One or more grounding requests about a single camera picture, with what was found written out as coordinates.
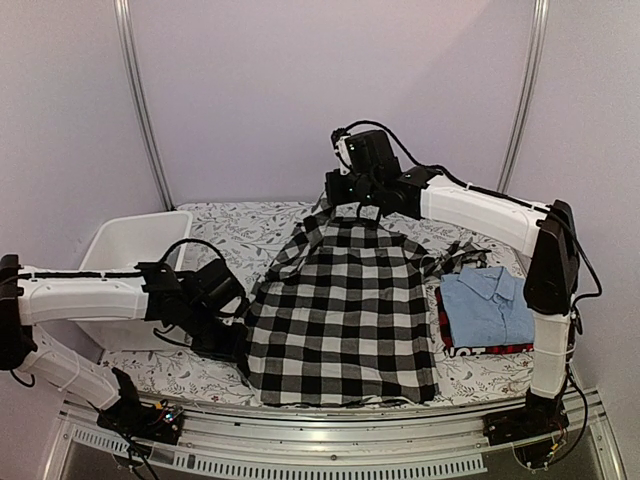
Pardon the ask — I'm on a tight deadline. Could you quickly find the left aluminium frame post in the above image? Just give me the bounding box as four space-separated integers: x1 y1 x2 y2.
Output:
113 0 175 211

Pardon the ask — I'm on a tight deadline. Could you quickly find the floral white tablecloth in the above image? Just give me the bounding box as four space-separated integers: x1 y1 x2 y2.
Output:
101 202 534 407

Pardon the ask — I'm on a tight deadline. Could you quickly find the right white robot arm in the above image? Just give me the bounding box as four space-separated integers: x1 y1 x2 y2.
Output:
325 167 580 436

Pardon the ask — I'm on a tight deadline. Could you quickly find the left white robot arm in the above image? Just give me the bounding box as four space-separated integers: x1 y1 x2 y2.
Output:
1 254 248 434

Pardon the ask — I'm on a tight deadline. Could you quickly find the folded red black shirt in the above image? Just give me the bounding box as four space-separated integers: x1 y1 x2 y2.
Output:
435 288 534 357

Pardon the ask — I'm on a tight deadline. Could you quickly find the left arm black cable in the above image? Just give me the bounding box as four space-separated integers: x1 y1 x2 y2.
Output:
159 238 226 271

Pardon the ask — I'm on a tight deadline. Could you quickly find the right aluminium frame post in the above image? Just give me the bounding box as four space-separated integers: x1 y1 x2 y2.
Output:
497 0 550 194

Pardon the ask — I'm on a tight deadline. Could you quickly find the black white plaid shirt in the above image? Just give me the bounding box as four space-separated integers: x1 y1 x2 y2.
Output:
237 197 494 407

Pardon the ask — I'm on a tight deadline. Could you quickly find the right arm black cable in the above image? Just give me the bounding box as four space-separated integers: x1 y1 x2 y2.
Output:
332 118 604 301

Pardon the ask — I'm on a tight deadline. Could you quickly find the white plastic bin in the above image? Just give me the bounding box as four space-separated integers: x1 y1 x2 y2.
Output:
74 211 193 352

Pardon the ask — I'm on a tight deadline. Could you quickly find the aluminium front rail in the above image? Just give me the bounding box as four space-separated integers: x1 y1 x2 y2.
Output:
42 389 632 479

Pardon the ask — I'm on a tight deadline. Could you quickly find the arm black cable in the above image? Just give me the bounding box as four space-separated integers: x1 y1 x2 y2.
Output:
159 238 226 271
332 118 604 301

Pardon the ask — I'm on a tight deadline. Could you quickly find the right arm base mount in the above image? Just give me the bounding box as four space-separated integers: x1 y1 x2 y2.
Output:
482 396 569 470

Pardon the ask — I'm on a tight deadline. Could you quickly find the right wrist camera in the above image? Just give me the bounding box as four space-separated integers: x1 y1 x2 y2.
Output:
331 128 401 180

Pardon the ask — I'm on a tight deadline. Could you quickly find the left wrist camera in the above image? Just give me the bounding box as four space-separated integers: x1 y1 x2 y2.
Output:
192 259 249 317

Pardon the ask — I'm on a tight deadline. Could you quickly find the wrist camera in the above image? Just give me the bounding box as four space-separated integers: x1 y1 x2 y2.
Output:
192 259 249 317
331 128 401 180

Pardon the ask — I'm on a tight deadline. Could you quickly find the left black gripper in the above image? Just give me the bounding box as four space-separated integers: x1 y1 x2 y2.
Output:
180 302 249 365

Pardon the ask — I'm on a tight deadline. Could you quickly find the aluminium frame post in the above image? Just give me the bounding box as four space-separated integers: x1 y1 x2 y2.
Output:
113 0 175 211
497 0 550 194

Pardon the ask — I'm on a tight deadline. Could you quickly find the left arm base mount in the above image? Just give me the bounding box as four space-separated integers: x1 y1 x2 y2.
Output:
97 399 184 445

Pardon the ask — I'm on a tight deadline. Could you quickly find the folded light blue shirt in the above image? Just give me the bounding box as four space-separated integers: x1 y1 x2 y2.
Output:
440 267 534 347

